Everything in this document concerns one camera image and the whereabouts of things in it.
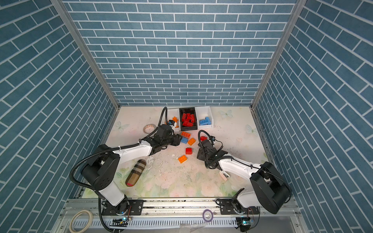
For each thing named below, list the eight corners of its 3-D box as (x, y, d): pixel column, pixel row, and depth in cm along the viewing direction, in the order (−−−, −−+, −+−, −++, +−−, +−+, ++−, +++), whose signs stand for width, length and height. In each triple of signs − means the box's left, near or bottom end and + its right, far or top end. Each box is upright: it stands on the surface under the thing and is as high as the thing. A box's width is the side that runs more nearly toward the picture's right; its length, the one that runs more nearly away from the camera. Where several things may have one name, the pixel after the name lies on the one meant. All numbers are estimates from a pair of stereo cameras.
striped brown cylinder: (126, 185, 83) (124, 183, 80) (140, 160, 92) (139, 158, 90) (134, 188, 82) (131, 186, 79) (147, 162, 92) (146, 160, 89)
